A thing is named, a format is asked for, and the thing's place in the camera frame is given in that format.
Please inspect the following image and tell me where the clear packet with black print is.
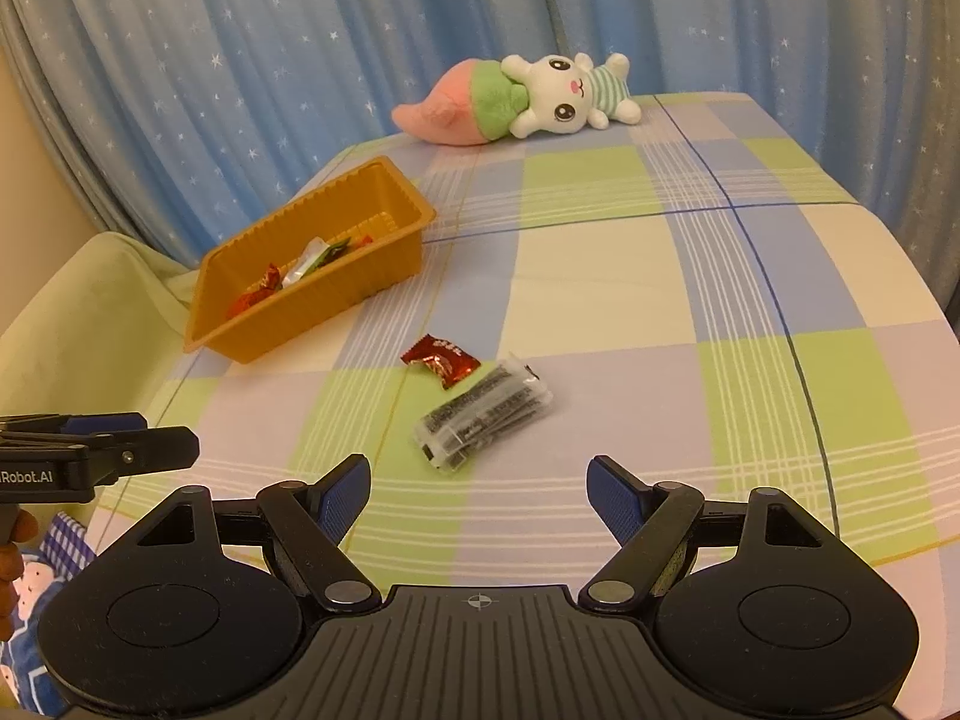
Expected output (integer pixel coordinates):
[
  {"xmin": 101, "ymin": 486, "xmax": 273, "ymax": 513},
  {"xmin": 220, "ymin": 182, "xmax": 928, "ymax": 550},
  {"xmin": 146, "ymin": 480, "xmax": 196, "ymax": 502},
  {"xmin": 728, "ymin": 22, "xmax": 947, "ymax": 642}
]
[{"xmin": 412, "ymin": 351, "xmax": 554, "ymax": 473}]

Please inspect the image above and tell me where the red foil snack packet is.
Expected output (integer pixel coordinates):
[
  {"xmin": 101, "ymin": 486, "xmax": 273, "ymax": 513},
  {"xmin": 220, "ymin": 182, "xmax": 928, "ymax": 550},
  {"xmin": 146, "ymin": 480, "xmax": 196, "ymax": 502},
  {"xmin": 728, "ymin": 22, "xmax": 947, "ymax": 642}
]
[{"xmin": 400, "ymin": 333, "xmax": 481, "ymax": 391}]

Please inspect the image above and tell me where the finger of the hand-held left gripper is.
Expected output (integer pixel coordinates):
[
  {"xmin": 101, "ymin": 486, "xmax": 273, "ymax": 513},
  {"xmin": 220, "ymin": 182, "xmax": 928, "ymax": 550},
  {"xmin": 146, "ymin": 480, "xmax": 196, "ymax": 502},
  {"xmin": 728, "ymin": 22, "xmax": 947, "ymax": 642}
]
[
  {"xmin": 85, "ymin": 425, "xmax": 201, "ymax": 479},
  {"xmin": 0, "ymin": 412, "xmax": 149, "ymax": 443}
]

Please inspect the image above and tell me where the plaid bed sheet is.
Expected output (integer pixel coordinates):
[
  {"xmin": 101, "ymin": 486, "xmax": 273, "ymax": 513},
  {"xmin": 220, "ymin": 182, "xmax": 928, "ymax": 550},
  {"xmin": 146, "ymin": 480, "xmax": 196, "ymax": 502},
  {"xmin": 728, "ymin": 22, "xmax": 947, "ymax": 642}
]
[{"xmin": 56, "ymin": 92, "xmax": 950, "ymax": 720}]

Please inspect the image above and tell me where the person's left hand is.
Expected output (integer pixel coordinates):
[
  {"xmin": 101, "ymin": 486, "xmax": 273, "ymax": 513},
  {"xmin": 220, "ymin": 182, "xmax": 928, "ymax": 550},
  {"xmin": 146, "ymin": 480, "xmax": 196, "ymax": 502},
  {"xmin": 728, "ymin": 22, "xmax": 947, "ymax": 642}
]
[{"xmin": 0, "ymin": 508, "xmax": 40, "ymax": 642}]

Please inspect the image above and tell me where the light green chair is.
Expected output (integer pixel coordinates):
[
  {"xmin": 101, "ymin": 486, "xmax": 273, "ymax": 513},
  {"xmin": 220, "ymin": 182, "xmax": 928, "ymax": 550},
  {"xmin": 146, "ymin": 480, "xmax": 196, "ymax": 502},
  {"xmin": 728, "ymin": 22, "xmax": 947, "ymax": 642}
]
[{"xmin": 0, "ymin": 232, "xmax": 203, "ymax": 421}]

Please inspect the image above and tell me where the blue star curtain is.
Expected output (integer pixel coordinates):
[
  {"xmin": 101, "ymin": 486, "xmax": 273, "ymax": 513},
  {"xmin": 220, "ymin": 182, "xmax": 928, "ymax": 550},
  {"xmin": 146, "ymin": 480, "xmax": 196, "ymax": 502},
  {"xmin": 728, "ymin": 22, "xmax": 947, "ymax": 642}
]
[{"xmin": 0, "ymin": 0, "xmax": 960, "ymax": 323}]

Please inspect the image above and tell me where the orange plastic basket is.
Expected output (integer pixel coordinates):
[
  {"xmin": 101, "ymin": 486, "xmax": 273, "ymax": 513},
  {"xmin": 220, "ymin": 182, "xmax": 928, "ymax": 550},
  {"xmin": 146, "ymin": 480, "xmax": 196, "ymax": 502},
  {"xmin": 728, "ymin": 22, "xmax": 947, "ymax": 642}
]
[{"xmin": 184, "ymin": 155, "xmax": 437, "ymax": 365}]

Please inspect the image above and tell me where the white and green snack packet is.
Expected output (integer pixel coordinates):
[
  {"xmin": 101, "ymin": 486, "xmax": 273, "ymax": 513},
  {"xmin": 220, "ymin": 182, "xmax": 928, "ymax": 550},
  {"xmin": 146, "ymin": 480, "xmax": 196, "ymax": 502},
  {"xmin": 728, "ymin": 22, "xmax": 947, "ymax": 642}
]
[{"xmin": 281, "ymin": 238, "xmax": 352, "ymax": 290}]

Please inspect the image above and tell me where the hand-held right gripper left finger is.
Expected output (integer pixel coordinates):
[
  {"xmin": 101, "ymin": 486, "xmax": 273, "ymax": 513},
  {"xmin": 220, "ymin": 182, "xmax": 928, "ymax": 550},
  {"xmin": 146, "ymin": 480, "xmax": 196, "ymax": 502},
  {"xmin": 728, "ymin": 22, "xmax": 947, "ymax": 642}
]
[{"xmin": 131, "ymin": 454, "xmax": 383, "ymax": 614}]

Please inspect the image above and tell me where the blue printed cloth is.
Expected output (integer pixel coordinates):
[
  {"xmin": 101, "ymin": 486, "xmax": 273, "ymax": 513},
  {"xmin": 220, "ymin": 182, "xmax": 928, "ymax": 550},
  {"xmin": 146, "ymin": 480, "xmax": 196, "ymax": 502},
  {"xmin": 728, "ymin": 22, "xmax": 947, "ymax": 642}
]
[{"xmin": 0, "ymin": 514, "xmax": 98, "ymax": 713}]

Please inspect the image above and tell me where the white rabbit plush toy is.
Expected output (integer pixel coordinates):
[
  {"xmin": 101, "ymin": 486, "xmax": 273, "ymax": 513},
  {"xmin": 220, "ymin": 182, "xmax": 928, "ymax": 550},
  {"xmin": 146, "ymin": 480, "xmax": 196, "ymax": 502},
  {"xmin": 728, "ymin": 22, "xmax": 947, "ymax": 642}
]
[{"xmin": 391, "ymin": 51, "xmax": 644, "ymax": 147}]

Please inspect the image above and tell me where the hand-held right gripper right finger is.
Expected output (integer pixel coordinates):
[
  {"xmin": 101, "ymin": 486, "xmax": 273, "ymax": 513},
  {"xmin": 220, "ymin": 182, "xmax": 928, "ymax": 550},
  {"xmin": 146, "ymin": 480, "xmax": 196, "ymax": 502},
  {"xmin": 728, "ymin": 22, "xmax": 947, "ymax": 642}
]
[{"xmin": 577, "ymin": 454, "xmax": 832, "ymax": 614}]

